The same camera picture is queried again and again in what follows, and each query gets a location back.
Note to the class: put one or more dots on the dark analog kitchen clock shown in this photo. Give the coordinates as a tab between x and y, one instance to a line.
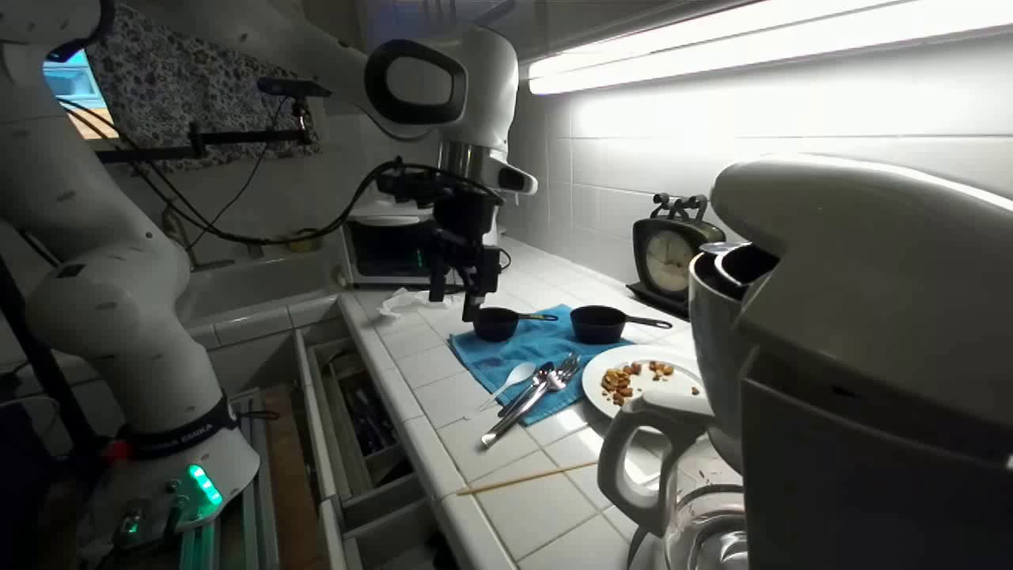
667	260

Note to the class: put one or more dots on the white coffee maker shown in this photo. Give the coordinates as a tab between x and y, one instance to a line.
874	350

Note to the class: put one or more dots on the thin wooden stick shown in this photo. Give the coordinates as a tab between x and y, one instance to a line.
525	479

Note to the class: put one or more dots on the white sink basin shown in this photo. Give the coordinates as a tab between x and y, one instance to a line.
254	287

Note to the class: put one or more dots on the silver metal fork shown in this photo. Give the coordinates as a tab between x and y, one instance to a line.
506	422
565	372

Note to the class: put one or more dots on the small black pot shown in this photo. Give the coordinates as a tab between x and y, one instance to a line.
496	323
596	323

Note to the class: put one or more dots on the open white drawer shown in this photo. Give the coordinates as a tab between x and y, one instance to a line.
366	422

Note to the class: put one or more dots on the glass coffee carafe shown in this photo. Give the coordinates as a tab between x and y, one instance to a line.
634	464

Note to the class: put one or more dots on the crumpled white paper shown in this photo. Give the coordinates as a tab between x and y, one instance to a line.
402	304

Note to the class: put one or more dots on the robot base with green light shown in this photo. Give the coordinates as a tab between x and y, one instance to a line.
178	494

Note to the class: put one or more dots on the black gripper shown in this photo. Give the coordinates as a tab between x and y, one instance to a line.
462	217

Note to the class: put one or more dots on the under-cabinet light strip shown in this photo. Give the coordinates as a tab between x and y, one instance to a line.
738	49

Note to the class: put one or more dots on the speckled granite panel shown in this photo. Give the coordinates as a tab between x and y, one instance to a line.
178	74

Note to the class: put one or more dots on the brown food pieces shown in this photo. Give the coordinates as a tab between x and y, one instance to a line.
621	382

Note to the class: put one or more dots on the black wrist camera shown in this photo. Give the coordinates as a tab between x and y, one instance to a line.
406	185

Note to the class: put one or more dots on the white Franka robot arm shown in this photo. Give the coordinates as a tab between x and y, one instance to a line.
105	287

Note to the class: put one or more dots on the blue cloth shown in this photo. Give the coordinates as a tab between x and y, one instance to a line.
496	359

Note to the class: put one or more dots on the white plate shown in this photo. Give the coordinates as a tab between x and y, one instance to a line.
642	385

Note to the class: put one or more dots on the computer monitor screen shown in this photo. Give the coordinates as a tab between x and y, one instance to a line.
77	90

